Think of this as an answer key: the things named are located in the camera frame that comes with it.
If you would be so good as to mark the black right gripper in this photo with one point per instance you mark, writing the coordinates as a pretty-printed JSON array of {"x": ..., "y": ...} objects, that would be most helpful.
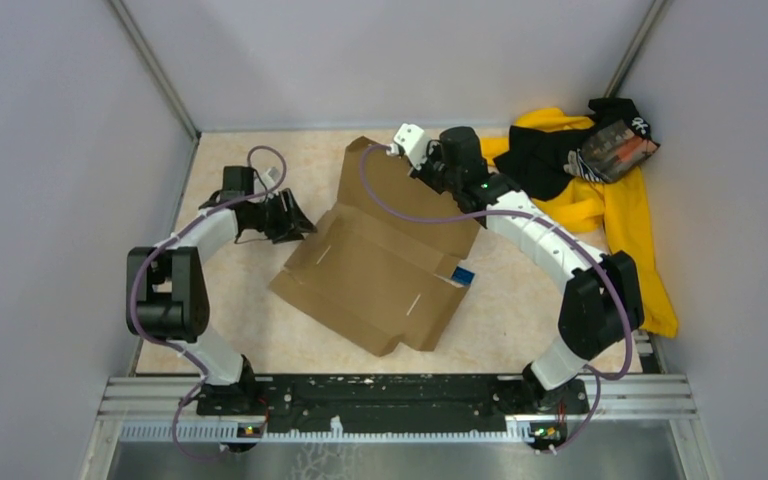
[{"x": 433, "y": 151}]

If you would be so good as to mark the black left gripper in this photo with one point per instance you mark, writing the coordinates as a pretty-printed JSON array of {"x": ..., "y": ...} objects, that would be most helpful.
[{"x": 292, "y": 223}]

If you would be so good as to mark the brown cardboard box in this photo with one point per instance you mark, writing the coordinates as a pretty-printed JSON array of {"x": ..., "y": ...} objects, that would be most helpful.
[{"x": 371, "y": 277}]

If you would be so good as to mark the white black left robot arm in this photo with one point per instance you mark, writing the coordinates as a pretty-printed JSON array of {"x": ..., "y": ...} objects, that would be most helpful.
[{"x": 168, "y": 302}]

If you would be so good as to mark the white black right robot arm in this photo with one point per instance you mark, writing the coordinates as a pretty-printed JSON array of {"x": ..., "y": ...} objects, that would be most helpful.
[{"x": 601, "y": 299}]

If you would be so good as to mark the black cloth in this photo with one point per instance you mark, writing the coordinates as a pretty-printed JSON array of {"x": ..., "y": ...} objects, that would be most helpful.
[{"x": 539, "y": 142}]

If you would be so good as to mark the small blue block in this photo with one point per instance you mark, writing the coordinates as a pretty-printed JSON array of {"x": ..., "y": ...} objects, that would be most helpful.
[{"x": 462, "y": 276}]

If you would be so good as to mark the patterned grey pouch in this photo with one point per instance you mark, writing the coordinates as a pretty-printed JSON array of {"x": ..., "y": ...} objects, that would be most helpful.
[{"x": 612, "y": 151}]

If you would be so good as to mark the yellow cloth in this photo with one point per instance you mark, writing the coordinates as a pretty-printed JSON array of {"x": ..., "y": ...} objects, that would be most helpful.
[{"x": 622, "y": 210}]

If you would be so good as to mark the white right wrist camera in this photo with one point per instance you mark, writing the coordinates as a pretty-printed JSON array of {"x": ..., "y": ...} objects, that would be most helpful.
[{"x": 411, "y": 142}]

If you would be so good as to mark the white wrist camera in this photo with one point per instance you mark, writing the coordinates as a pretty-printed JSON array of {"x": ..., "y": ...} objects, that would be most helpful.
[
  {"x": 411, "y": 142},
  {"x": 268, "y": 181}
]

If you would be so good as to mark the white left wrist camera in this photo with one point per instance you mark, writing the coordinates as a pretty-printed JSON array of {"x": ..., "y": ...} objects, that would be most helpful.
[{"x": 268, "y": 181}]

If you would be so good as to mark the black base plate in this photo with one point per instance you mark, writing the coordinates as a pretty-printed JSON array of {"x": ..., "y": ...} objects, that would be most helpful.
[{"x": 393, "y": 403}]

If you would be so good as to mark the aluminium frame rail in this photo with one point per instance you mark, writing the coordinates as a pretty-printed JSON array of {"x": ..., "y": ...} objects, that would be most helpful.
[{"x": 163, "y": 408}]

